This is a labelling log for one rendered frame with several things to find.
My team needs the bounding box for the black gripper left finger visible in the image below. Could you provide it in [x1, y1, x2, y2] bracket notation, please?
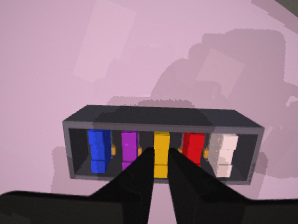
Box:
[0, 147, 155, 224]

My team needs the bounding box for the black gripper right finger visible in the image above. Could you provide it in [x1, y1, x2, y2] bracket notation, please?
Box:
[167, 148, 298, 224]

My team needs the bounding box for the red fuse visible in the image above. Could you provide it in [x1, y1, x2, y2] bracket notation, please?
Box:
[182, 133, 205, 167]

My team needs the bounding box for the purple fuse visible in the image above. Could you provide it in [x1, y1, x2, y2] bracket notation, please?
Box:
[122, 130, 139, 171]

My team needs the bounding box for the dark grey fuse block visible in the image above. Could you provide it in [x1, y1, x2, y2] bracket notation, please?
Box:
[62, 105, 265, 185]

